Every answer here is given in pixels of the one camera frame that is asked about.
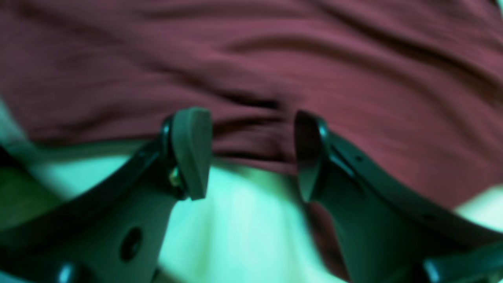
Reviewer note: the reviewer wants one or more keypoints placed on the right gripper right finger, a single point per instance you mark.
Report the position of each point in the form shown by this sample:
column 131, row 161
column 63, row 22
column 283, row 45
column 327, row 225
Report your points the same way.
column 388, row 233

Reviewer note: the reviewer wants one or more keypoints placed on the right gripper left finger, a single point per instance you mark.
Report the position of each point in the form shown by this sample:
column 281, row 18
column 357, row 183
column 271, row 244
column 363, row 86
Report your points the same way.
column 113, row 233

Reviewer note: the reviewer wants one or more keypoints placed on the dark red t-shirt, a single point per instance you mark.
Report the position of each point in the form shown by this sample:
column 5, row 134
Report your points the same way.
column 414, row 84

